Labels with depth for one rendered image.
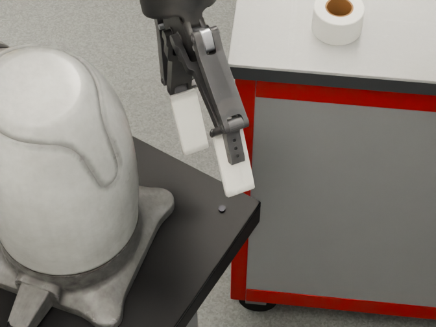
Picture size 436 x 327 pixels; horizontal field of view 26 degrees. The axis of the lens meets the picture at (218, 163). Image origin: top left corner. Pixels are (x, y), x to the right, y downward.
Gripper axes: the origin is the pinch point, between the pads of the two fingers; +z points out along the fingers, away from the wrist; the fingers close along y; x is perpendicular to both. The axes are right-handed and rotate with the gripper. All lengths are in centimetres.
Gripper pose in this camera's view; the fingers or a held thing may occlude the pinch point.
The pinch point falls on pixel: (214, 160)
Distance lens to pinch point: 98.4
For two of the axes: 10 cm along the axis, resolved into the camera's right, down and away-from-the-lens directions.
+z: 2.0, 9.0, 3.9
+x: 9.2, -3.1, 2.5
